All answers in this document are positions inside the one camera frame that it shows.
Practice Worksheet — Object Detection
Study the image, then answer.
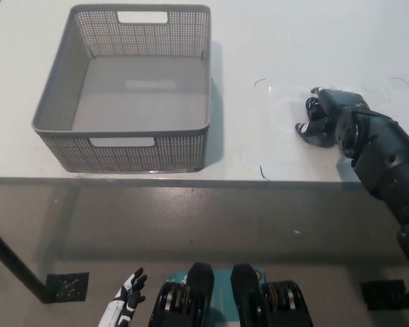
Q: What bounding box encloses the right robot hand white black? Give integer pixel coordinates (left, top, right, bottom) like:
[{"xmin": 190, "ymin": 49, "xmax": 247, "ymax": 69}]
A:
[{"xmin": 294, "ymin": 87, "xmax": 368, "ymax": 153}]

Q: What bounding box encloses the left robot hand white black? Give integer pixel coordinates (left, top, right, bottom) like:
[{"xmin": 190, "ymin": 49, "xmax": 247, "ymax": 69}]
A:
[{"xmin": 97, "ymin": 267, "xmax": 149, "ymax": 327}]

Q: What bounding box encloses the robot left black ribbed block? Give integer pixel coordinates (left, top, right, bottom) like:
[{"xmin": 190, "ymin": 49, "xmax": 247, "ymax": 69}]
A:
[{"xmin": 148, "ymin": 262, "xmax": 215, "ymax": 327}]

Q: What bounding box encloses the robot black ribbed block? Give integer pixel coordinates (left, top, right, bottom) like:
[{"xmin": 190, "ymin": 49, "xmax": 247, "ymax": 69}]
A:
[
  {"xmin": 230, "ymin": 264, "xmax": 315, "ymax": 327},
  {"xmin": 148, "ymin": 262, "xmax": 215, "ymax": 327}
]

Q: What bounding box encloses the clear plastic sheet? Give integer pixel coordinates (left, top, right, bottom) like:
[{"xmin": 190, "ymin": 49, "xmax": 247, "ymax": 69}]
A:
[{"xmin": 264, "ymin": 84, "xmax": 365, "ymax": 165}]

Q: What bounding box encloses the teal robot body plate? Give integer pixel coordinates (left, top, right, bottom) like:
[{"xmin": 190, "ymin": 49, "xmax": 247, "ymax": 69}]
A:
[{"xmin": 166, "ymin": 267, "xmax": 267, "ymax": 327}]

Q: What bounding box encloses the black table leg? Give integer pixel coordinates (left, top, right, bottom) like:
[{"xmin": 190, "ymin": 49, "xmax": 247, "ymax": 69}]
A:
[{"xmin": 0, "ymin": 220, "xmax": 54, "ymax": 305}]

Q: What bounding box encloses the robot right black ribbed block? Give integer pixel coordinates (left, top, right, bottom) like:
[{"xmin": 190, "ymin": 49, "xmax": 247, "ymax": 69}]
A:
[{"xmin": 230, "ymin": 264, "xmax": 315, "ymax": 327}]

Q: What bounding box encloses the grey perforated plastic basket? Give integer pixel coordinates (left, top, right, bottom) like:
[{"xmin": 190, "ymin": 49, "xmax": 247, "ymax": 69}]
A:
[{"xmin": 31, "ymin": 3, "xmax": 213, "ymax": 173}]

